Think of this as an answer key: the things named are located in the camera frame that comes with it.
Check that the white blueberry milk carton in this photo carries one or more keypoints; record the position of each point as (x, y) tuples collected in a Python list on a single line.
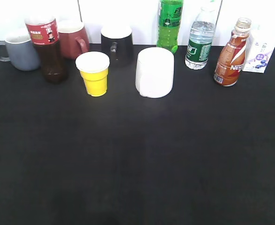
[(259, 48)]

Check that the yellow plastic cup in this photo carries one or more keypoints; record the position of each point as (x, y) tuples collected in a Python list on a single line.
[(93, 67)]

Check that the grey ceramic mug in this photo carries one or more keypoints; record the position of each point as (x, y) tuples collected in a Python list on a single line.
[(21, 53)]

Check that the clear water bottle green label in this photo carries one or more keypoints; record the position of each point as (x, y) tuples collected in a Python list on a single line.
[(201, 36)]

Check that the cola bottle red label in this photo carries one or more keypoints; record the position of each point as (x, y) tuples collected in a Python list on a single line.
[(41, 24)]

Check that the black ceramic mug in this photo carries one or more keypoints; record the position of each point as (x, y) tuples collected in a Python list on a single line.
[(117, 44)]

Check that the green sprite bottle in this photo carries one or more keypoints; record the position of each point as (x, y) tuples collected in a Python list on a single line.
[(169, 19)]

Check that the orange iced tea bottle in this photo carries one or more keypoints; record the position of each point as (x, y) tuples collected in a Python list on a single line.
[(232, 56)]

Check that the white ceramic mug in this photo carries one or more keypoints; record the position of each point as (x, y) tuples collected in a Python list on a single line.
[(154, 72)]

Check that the dark red ceramic mug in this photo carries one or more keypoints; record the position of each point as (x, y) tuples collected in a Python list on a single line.
[(73, 38)]

